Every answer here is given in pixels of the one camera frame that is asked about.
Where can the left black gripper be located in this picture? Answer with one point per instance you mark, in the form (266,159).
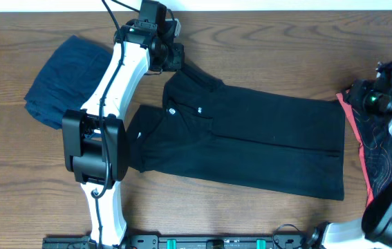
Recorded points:
(179,62)

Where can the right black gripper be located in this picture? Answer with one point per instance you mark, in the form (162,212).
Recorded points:
(357,95)

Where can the black polo shirt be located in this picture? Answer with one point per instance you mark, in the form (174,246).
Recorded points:
(208,130)

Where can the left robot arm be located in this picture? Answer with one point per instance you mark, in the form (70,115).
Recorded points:
(96,148)

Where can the red and black patterned garment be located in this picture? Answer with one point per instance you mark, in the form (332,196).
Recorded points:
(375,146)

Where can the folded navy blue garment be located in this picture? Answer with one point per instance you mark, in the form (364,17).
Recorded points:
(67,80)

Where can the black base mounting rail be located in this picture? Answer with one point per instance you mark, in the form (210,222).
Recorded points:
(289,239)

